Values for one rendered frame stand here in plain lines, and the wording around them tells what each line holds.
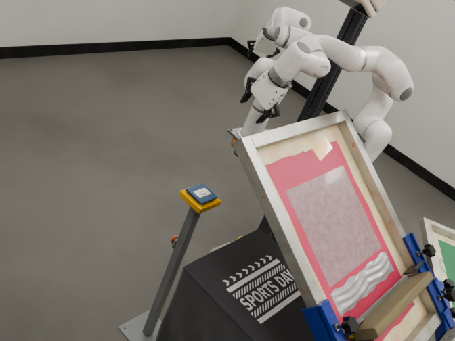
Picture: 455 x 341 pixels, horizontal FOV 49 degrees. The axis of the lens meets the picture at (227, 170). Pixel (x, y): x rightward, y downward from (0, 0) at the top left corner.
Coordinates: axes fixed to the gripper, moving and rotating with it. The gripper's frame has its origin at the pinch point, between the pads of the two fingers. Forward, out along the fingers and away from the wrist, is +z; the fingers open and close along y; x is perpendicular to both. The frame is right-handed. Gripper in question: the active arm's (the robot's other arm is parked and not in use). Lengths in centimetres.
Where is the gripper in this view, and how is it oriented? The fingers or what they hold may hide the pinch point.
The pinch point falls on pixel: (252, 110)
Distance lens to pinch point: 168.4
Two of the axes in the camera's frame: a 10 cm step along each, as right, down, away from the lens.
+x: -6.6, 2.2, -7.2
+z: -5.1, 5.8, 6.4
